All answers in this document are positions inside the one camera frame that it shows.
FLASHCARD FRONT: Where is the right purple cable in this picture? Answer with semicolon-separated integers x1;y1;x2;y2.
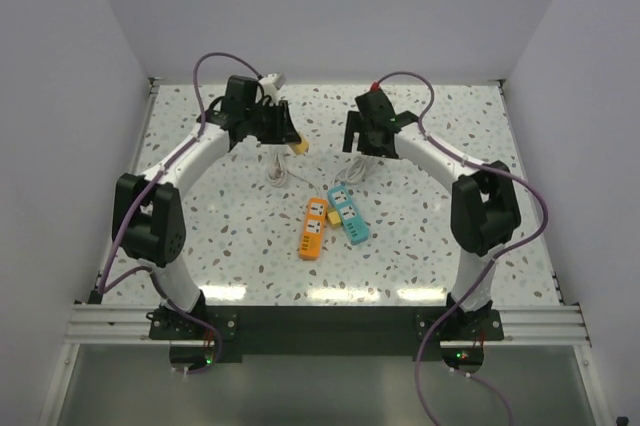
369;70;551;426

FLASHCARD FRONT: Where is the aluminium rail frame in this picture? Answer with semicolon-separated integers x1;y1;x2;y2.
64;83;588;346

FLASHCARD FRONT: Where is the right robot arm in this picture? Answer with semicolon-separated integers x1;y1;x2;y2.
343;89;521;339

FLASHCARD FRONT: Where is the yellow plug adapter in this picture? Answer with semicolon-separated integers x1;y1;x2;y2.
289;139;309;155

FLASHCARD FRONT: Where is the purple cable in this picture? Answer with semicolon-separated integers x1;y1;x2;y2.
97;51;271;375
369;70;551;426

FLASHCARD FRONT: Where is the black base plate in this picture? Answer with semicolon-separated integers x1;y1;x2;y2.
146;305;505;367

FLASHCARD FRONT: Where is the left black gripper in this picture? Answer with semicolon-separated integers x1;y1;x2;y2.
244;99;301;144

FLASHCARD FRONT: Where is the orange power strip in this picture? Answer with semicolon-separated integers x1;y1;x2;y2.
298;197;328;260

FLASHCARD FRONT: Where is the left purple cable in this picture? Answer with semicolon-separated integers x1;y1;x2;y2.
97;51;271;375

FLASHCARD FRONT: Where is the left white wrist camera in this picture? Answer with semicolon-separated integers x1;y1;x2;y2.
259;73;286;100

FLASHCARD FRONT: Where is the yellow plug on table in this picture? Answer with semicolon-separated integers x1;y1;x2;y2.
326;208;342;229

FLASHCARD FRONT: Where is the blue power strip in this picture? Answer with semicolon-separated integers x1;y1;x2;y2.
328;185;370;245

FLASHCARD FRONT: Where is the orange strip white cord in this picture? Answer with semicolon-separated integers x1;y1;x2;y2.
264;144;326;198

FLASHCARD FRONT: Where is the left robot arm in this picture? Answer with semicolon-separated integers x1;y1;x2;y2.
111;73;304;338

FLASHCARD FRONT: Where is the blue strip white cord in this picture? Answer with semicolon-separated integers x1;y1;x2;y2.
331;154;376;190

